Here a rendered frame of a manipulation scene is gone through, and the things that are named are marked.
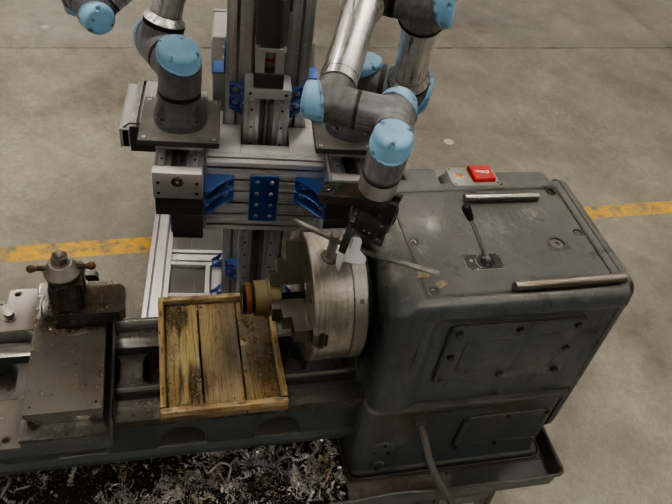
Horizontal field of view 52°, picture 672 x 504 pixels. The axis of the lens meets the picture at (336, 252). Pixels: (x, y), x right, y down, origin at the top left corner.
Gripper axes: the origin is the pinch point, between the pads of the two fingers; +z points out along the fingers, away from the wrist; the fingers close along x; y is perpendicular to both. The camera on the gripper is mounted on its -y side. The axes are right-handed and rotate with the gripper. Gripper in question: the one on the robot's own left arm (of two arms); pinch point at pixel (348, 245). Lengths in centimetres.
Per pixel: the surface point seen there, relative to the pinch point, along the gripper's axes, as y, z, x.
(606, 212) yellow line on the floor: 94, 153, 217
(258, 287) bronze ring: -16.1, 18.1, -8.5
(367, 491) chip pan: 29, 71, -20
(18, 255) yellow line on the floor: -149, 151, 31
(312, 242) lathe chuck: -8.7, 7.2, 1.9
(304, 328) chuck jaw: -1.7, 17.1, -13.5
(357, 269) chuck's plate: 3.4, 7.0, 0.3
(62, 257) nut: -56, 14, -26
